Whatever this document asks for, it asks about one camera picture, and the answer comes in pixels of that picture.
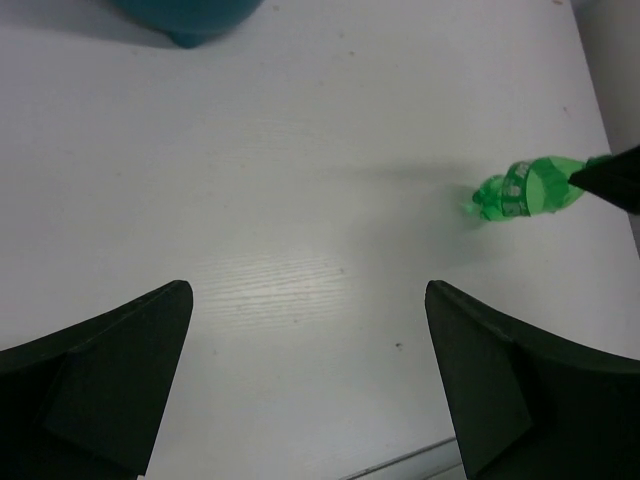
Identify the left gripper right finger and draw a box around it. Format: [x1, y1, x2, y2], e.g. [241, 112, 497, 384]
[425, 280, 639, 479]

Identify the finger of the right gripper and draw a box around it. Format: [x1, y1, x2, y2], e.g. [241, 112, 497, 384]
[569, 145, 640, 215]

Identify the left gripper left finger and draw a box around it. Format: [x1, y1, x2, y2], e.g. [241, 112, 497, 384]
[1, 280, 193, 479]

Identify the green plastic bottle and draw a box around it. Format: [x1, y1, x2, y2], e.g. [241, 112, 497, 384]
[465, 154, 611, 222]

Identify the teal plastic bin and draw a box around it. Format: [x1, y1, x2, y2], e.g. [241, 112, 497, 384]
[110, 0, 262, 49]

